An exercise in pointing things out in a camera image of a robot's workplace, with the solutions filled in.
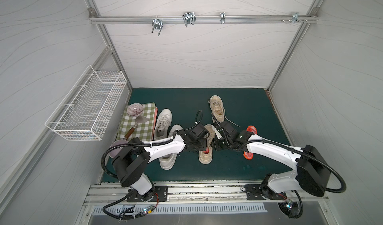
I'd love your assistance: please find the white sneaker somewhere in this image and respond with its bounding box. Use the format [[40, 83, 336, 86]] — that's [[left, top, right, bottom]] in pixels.
[[159, 125, 182, 170], [154, 109, 172, 141]]

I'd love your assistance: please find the metal U-bolt hook middle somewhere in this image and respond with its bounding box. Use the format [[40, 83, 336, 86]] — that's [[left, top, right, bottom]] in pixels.
[[182, 12, 196, 27]]

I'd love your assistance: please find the white wire basket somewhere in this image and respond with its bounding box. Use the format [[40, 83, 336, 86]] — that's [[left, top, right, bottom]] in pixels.
[[45, 65, 127, 141]]

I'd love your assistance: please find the green checkered cloth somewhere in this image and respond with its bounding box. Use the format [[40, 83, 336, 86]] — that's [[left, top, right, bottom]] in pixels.
[[116, 102, 158, 141]]

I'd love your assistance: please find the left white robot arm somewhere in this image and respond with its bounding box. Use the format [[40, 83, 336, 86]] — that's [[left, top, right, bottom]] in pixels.
[[101, 124, 209, 197]]

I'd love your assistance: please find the red orange insole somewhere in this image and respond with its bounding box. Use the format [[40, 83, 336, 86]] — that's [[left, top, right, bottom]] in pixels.
[[243, 126, 257, 160]]

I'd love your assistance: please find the metal bracket hook right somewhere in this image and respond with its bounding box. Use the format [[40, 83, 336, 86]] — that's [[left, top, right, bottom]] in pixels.
[[281, 12, 308, 24]]

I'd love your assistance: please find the metal u-bolt hook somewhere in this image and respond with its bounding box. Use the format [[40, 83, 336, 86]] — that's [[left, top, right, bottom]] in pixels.
[[151, 18, 164, 36], [182, 12, 196, 27]]

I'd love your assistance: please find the beige lace sneaker with laces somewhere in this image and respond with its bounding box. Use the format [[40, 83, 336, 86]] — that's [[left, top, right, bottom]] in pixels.
[[208, 95, 239, 127]]

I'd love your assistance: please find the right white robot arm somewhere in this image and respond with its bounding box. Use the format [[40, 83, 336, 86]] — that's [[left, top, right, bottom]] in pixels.
[[213, 121, 347, 199]]

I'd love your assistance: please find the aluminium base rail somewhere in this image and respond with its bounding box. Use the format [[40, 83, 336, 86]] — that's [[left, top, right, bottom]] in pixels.
[[83, 181, 330, 206]]

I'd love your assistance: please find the metal clip hook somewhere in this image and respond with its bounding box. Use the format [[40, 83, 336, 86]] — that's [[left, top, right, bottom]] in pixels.
[[220, 12, 226, 24]]

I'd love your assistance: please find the white slotted cable duct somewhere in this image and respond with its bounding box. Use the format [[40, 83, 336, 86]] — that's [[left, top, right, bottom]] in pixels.
[[106, 203, 267, 215]]

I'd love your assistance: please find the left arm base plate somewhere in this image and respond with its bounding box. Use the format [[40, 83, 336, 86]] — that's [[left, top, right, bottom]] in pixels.
[[126, 185, 168, 203]]

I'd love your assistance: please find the purple saucepan wooden handle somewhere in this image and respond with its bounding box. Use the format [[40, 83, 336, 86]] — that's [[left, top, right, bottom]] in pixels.
[[108, 125, 140, 159]]

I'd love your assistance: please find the metal U-bolt hook left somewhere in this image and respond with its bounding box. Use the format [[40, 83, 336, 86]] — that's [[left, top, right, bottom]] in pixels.
[[151, 18, 164, 36]]

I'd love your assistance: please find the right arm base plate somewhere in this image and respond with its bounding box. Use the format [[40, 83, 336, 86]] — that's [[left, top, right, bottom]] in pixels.
[[241, 184, 287, 201]]

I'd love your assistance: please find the metal crossbar rail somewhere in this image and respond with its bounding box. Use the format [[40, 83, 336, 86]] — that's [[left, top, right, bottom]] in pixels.
[[90, 14, 319, 24]]

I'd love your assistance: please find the white sneaker rear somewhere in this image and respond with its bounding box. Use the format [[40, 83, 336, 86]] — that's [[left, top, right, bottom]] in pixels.
[[154, 109, 172, 141]]

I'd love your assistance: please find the white sneaker front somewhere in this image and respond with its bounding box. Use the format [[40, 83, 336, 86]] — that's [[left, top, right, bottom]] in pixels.
[[159, 125, 182, 170]]

